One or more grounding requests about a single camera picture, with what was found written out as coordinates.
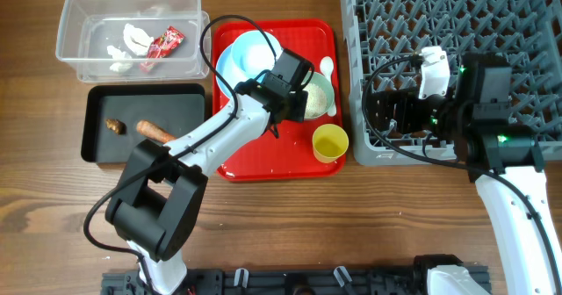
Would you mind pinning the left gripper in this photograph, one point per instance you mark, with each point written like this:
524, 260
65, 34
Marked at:
298, 112

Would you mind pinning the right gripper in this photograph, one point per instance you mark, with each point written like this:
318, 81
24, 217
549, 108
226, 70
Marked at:
407, 101

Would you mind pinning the green bowl with rice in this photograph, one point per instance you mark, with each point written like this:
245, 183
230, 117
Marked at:
321, 96

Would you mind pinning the yellow plastic cup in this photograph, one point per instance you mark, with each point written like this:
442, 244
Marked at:
330, 142

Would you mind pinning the white plastic spoon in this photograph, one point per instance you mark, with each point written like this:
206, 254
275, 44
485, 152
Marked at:
327, 67

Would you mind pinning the light blue small bowl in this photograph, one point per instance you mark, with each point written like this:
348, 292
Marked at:
253, 52

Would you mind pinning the light blue plate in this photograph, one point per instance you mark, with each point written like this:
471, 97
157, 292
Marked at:
229, 71

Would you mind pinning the red snack wrapper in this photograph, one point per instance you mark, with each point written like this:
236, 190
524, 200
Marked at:
161, 47

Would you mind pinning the orange carrot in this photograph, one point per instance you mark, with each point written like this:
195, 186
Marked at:
153, 132

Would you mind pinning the white tissue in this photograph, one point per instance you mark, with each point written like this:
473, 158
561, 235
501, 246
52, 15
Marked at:
137, 42

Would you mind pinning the brown food scrap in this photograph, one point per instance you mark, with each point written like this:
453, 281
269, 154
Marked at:
115, 126

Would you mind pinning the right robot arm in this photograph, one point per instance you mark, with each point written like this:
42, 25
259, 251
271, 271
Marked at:
503, 160

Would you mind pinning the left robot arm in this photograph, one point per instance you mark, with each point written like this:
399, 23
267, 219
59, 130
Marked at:
160, 191

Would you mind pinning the grey dishwasher rack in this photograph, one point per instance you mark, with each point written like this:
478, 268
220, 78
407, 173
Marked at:
526, 32

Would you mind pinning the clear plastic waste bin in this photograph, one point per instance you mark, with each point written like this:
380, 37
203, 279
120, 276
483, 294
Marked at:
116, 41

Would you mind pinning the red serving tray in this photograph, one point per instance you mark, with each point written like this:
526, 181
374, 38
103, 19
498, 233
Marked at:
291, 155

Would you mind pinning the black plastic tray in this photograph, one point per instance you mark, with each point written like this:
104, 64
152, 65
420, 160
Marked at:
176, 108

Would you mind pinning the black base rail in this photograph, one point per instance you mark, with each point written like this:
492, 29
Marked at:
391, 280

